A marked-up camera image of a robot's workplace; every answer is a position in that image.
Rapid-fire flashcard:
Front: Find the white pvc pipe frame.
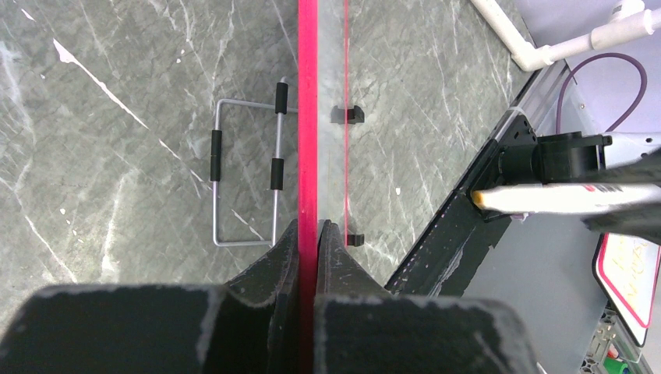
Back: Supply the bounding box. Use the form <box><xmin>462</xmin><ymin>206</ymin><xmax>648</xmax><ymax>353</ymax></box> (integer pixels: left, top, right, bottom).
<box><xmin>472</xmin><ymin>1</ymin><xmax>660</xmax><ymax>72</ymax></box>

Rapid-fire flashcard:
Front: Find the pink framed whiteboard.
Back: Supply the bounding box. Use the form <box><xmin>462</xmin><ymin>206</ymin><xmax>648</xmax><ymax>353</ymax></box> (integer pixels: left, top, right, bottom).
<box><xmin>593</xmin><ymin>234</ymin><xmax>660</xmax><ymax>347</ymax></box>
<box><xmin>298</xmin><ymin>1</ymin><xmax>349</xmax><ymax>373</ymax></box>

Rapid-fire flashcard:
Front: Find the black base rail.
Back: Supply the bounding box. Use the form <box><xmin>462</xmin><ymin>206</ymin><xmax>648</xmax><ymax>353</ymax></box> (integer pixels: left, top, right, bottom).
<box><xmin>385</xmin><ymin>62</ymin><xmax>613</xmax><ymax>296</ymax></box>

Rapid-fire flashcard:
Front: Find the silver wire whiteboard stand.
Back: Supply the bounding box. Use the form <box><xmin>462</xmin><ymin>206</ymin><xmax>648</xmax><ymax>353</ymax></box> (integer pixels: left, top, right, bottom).
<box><xmin>209</xmin><ymin>76</ymin><xmax>298</xmax><ymax>248</ymax></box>

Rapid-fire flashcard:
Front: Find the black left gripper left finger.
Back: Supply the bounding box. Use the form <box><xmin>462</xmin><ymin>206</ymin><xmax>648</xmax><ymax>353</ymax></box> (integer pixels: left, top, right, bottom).
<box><xmin>1</xmin><ymin>221</ymin><xmax>299</xmax><ymax>373</ymax></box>

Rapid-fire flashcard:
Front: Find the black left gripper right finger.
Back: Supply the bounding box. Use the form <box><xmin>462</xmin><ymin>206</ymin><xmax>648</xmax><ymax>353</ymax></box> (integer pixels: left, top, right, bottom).
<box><xmin>313</xmin><ymin>221</ymin><xmax>540</xmax><ymax>373</ymax></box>

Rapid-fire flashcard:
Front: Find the white marker pen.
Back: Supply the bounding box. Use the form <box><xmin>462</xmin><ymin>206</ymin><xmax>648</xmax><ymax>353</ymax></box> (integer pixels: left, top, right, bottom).
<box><xmin>471</xmin><ymin>183</ymin><xmax>660</xmax><ymax>214</ymax></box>

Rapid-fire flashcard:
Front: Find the black whiteboard clip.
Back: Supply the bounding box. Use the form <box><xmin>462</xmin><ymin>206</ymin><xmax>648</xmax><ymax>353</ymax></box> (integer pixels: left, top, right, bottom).
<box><xmin>330</xmin><ymin>105</ymin><xmax>365</xmax><ymax>125</ymax></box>
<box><xmin>346</xmin><ymin>234</ymin><xmax>365</xmax><ymax>247</ymax></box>

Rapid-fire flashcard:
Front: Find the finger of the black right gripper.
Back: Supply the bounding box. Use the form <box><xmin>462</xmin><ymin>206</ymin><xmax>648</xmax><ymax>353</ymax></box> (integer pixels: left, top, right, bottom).
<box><xmin>550</xmin><ymin>152</ymin><xmax>660</xmax><ymax>186</ymax></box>
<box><xmin>581</xmin><ymin>203</ymin><xmax>661</xmax><ymax>245</ymax></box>

